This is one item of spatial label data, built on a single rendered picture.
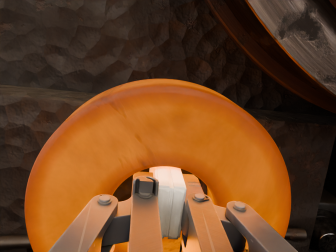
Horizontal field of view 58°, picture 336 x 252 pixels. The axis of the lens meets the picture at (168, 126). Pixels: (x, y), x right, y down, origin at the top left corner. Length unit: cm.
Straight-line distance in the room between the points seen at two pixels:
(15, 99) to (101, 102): 14
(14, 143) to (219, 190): 19
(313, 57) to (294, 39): 2
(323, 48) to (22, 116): 24
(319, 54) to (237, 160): 8
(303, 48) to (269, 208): 9
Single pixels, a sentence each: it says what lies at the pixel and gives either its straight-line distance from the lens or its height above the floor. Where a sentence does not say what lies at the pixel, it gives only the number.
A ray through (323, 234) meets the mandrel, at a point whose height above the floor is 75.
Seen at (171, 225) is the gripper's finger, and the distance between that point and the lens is 16.
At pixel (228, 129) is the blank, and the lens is 17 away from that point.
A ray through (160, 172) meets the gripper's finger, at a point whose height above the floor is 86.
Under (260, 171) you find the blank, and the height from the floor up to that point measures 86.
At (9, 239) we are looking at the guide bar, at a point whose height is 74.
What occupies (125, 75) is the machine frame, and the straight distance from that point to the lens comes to 32.
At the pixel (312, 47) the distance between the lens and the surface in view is 20.
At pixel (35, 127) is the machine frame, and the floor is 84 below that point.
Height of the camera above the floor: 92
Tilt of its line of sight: 13 degrees down
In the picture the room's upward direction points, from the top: 6 degrees clockwise
